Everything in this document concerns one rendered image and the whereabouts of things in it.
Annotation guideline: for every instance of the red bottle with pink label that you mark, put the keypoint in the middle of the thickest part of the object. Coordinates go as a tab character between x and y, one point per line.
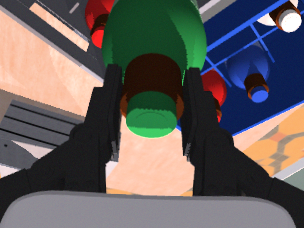
96	15

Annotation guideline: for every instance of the green bottle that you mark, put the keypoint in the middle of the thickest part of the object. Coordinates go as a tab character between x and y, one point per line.
154	41

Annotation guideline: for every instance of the blue plastic crate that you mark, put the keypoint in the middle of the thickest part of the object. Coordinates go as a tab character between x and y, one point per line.
285	82

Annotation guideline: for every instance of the white bottle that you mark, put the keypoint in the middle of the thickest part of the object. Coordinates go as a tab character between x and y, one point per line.
286	17

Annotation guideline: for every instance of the blue bottle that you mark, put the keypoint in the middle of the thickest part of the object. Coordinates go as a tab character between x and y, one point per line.
249	69

